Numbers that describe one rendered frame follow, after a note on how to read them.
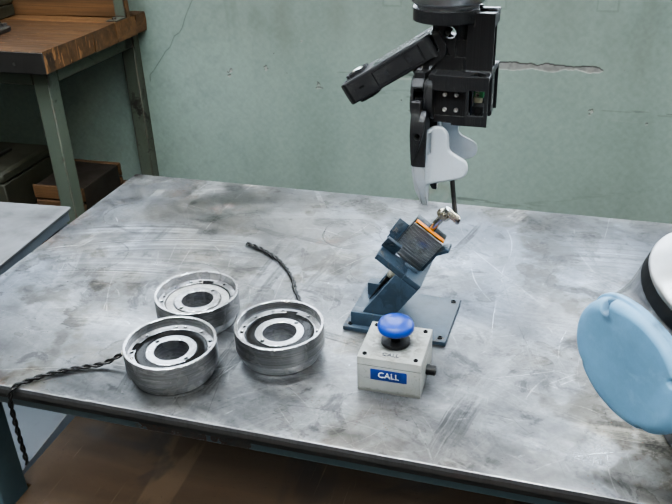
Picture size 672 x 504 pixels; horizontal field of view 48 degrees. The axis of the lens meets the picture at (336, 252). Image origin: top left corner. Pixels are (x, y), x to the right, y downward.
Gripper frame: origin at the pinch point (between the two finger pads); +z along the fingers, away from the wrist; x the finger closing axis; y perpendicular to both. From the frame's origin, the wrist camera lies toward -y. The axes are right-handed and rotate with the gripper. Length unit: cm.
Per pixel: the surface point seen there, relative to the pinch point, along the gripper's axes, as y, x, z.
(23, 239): -83, 23, 30
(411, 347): 1.9, -12.5, 13.7
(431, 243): 1.4, -1.4, 6.6
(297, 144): -76, 146, 54
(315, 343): -9.1, -13.2, 14.9
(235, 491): -23, -12, 43
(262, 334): -15.8, -12.8, 15.2
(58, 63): -125, 94, 16
